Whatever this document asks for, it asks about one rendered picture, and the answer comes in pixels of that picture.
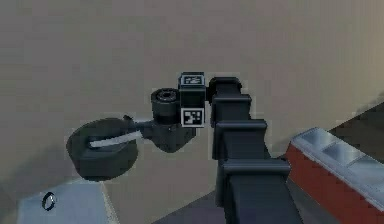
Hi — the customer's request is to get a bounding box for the small black ring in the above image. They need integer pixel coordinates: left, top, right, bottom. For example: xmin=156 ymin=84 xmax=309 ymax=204
xmin=41 ymin=191 xmax=58 ymax=212

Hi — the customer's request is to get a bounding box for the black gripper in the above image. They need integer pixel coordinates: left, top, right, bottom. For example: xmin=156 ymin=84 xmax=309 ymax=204
xmin=89 ymin=87 xmax=198 ymax=154

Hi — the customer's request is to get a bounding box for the dark grey bowl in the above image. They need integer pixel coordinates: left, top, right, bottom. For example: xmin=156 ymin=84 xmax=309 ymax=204
xmin=65 ymin=117 xmax=140 ymax=183

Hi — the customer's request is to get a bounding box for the red cabinet with grey top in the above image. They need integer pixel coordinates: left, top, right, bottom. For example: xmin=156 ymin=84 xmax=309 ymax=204
xmin=284 ymin=126 xmax=384 ymax=224

